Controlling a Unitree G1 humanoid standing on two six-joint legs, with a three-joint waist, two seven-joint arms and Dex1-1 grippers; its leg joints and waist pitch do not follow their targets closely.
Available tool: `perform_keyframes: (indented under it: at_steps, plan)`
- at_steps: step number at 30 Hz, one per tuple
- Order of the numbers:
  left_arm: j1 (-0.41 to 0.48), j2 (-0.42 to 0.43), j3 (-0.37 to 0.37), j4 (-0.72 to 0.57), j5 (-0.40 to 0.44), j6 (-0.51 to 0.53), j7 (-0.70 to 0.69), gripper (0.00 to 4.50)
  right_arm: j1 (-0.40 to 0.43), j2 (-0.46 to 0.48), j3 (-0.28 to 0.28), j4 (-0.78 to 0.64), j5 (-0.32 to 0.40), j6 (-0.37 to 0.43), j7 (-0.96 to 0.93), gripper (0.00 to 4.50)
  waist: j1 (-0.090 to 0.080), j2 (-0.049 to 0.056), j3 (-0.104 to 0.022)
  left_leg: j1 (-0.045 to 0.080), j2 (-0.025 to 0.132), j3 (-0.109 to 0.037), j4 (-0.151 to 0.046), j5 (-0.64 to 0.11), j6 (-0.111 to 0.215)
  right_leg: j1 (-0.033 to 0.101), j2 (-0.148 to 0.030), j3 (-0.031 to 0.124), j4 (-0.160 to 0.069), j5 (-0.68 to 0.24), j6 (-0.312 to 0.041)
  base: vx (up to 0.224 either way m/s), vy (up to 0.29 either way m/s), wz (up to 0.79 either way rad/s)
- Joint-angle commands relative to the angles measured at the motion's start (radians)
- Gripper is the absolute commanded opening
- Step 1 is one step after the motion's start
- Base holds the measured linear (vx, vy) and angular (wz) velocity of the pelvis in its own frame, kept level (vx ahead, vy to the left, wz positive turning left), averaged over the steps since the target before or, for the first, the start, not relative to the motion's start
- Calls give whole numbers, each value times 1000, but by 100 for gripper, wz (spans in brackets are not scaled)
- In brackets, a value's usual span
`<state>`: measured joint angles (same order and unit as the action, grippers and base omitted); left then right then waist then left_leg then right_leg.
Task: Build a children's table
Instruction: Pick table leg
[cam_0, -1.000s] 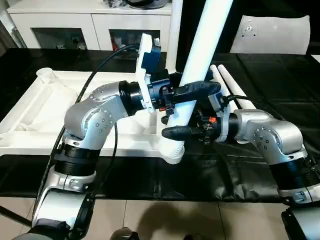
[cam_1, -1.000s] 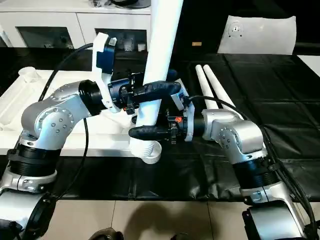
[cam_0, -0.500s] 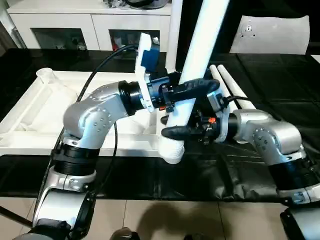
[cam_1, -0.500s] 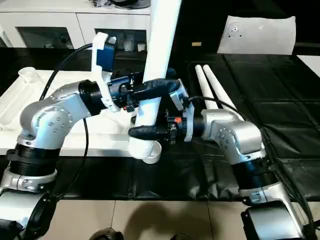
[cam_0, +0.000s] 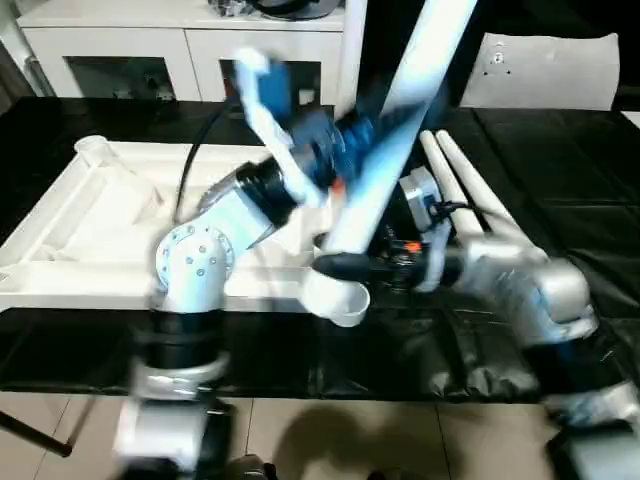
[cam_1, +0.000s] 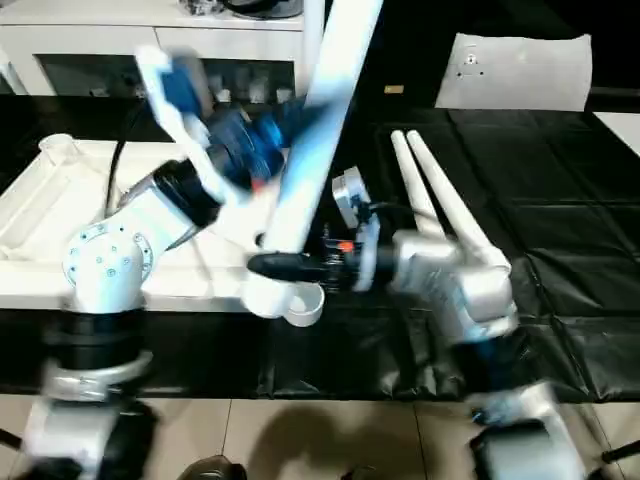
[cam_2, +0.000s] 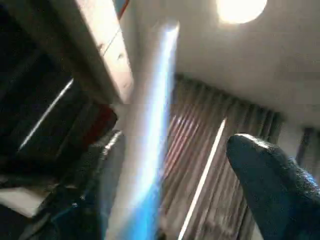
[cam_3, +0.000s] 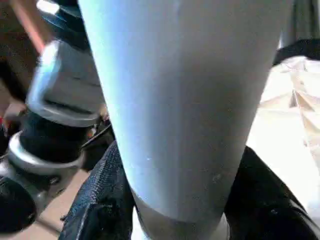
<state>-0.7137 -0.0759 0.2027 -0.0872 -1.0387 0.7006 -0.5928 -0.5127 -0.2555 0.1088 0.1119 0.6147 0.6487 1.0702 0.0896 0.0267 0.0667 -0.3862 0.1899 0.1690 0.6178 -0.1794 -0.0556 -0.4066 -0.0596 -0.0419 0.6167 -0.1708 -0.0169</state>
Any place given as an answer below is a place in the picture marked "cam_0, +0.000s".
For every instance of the white cabinet with glass doors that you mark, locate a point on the white cabinet with glass doors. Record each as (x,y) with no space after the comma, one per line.
(150,45)

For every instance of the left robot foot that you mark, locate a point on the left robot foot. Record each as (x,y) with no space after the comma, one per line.
(250,469)

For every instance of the dark round helmet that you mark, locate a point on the dark round helmet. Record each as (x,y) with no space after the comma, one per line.
(295,7)

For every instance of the black clutter pile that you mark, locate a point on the black clutter pile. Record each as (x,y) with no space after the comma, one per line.
(230,6)

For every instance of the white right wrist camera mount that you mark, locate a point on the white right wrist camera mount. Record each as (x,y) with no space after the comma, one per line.
(420,195)

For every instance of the white plastic table top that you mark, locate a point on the white plastic table top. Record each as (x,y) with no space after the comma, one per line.
(100,225)

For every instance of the white side table board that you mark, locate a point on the white side table board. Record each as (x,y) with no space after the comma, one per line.
(631,117)

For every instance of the white plastic chair shell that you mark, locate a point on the white plastic chair shell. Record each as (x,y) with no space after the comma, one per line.
(545,75)

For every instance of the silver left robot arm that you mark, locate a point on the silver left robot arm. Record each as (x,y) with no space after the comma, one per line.
(195,265)

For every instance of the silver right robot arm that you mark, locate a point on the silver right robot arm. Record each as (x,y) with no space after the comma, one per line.
(555,295)

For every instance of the black stand leg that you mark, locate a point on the black stand leg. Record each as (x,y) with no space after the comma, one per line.
(35,435)

